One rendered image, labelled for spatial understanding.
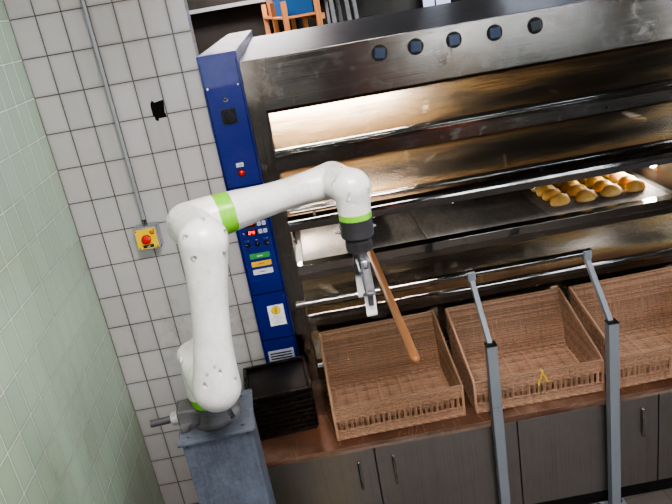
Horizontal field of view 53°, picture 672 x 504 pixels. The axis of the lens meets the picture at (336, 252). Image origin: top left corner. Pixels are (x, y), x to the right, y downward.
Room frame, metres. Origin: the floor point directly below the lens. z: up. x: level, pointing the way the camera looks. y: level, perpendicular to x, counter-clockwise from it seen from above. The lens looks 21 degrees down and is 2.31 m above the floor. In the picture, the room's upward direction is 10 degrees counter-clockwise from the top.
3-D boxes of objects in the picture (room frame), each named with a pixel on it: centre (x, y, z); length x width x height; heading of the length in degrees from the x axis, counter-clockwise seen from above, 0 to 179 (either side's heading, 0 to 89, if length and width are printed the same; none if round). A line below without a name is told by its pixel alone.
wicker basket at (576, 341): (2.59, -0.73, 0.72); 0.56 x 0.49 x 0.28; 91
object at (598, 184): (3.32, -1.29, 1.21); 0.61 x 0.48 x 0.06; 1
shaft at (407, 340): (2.70, -0.16, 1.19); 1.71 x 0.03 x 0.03; 2
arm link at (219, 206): (1.75, 0.35, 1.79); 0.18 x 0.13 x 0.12; 111
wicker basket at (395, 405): (2.58, -0.14, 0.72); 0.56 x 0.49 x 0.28; 92
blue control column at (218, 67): (3.77, 0.36, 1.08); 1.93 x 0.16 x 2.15; 1
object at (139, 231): (2.79, 0.78, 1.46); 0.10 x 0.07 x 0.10; 91
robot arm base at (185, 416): (1.72, 0.49, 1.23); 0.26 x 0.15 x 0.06; 95
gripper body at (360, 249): (1.78, -0.07, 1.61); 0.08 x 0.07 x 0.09; 5
